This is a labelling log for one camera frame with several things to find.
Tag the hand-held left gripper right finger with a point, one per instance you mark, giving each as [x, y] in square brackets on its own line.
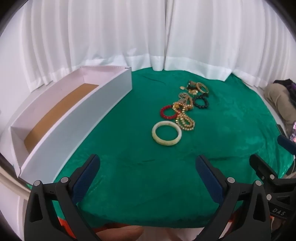
[208, 180]

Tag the long white cardboard box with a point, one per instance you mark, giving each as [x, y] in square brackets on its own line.
[76, 122]

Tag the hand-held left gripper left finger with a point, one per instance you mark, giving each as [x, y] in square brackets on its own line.
[86, 172]

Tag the gold pendant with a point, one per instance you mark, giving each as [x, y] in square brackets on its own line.
[193, 92]

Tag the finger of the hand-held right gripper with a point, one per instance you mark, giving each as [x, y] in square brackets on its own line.
[263, 165]
[286, 143]

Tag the gold bangle stack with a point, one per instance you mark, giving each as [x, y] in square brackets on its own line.
[204, 89]

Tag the white curtain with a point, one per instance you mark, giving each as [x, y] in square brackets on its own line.
[92, 34]
[219, 34]

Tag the pale jade bangle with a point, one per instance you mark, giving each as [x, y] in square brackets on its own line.
[154, 133]

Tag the small gold jewellery pieces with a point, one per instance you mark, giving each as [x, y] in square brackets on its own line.
[182, 95]

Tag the green velvet cloth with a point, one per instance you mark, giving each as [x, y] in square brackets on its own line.
[143, 185]

